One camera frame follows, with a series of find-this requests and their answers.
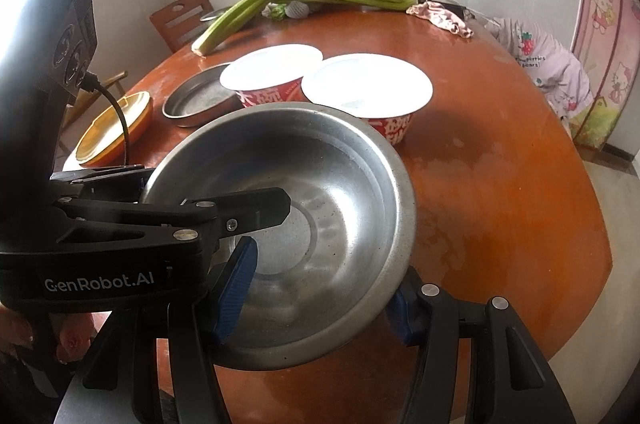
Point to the pink cartoon cat curtain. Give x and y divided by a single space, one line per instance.
610 28

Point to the orange plastic plate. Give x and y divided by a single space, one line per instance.
102 158

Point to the pink printed garment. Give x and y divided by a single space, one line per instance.
550 68

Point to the pink crumpled cloth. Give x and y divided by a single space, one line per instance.
440 16

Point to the person's left hand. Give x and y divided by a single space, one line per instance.
70 346

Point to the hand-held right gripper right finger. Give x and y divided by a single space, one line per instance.
402 314

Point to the round steel pan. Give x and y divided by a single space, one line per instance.
200 98

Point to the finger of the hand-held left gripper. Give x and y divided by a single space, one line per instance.
100 178
265 209

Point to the large steel bowl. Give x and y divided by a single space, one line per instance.
325 184

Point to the wooden slat-back chair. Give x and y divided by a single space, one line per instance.
195 1

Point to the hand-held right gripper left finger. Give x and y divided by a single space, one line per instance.
235 294

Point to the grey foam fruit net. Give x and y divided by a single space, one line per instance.
297 10

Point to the pale green celery bunch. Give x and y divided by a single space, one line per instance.
235 16

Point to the yellow shell-shaped plate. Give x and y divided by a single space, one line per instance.
107 123

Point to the red printed paper bowl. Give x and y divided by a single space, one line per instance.
365 83
270 66

